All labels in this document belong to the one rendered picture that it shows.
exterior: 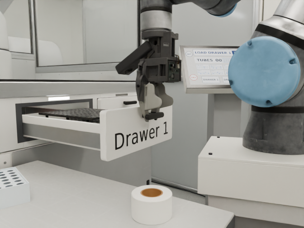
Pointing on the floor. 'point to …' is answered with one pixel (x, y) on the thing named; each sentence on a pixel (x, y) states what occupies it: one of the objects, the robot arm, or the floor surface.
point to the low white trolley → (94, 203)
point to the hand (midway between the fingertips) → (149, 115)
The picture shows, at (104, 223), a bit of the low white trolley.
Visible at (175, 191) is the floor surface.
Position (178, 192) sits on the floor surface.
